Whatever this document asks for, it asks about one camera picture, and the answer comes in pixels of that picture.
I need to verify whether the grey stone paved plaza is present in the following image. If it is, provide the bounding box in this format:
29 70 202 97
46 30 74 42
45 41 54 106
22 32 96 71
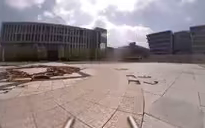
0 60 205 128

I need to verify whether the low dark building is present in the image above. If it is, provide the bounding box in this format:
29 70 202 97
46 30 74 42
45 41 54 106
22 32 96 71
113 41 151 62

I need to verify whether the large grey gridded building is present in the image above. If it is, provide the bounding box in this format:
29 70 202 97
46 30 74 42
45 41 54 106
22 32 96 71
0 21 108 62

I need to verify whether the dark grey block building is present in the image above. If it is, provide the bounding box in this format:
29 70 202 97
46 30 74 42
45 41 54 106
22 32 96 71
172 30 193 55
145 30 175 55
189 23 205 55

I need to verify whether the robot's own part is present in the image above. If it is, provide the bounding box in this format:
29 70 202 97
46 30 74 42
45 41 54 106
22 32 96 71
63 116 75 128
127 115 139 128

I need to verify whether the row of trees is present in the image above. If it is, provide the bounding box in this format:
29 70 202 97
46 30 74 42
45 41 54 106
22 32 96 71
0 39 108 63

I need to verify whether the low grey wall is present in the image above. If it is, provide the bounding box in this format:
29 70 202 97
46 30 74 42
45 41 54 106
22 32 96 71
146 53 205 65

